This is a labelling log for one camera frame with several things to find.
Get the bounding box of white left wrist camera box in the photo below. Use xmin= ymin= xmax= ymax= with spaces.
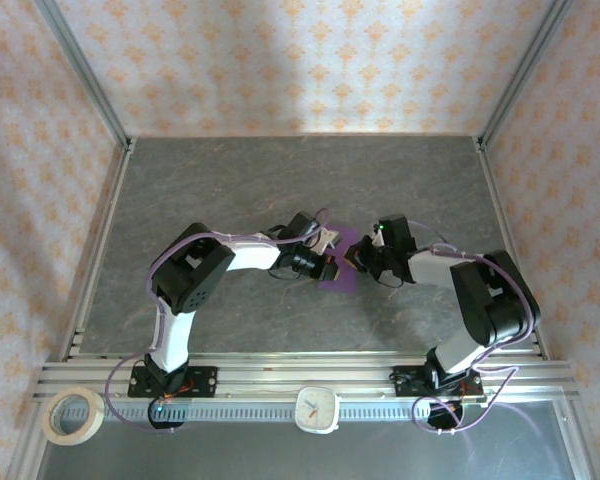
xmin=313 ymin=227 xmax=342 ymax=254

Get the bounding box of aluminium side rail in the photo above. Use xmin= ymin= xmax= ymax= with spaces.
xmin=62 ymin=138 xmax=137 ymax=362
xmin=473 ymin=137 xmax=549 ymax=361

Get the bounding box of grey slotted cable duct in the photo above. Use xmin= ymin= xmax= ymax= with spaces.
xmin=59 ymin=399 xmax=481 ymax=424

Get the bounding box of beige masking tape roll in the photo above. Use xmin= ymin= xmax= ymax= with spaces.
xmin=43 ymin=386 xmax=105 ymax=446

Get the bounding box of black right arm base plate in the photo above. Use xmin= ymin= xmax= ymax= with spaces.
xmin=392 ymin=364 xmax=486 ymax=401

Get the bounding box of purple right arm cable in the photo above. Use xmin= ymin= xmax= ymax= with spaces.
xmin=412 ymin=219 xmax=541 ymax=435

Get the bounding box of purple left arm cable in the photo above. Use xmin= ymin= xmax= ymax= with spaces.
xmin=104 ymin=207 xmax=331 ymax=435

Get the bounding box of grey metal shelf panel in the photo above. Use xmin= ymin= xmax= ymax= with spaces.
xmin=34 ymin=399 xmax=579 ymax=480

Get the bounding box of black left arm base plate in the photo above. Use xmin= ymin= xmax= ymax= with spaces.
xmin=128 ymin=366 xmax=219 ymax=400

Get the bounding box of purple paper sheet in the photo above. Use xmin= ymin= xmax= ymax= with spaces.
xmin=317 ymin=225 xmax=361 ymax=294

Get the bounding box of aluminium corner post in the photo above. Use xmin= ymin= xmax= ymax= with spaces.
xmin=32 ymin=0 xmax=134 ymax=151
xmin=477 ymin=0 xmax=576 ymax=151

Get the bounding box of white square clock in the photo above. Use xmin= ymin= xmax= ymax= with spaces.
xmin=294 ymin=386 xmax=342 ymax=435

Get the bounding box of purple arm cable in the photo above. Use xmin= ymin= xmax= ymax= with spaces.
xmin=412 ymin=219 xmax=541 ymax=435
xmin=104 ymin=207 xmax=331 ymax=435

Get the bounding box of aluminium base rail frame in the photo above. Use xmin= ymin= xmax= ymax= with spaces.
xmin=32 ymin=352 xmax=579 ymax=401

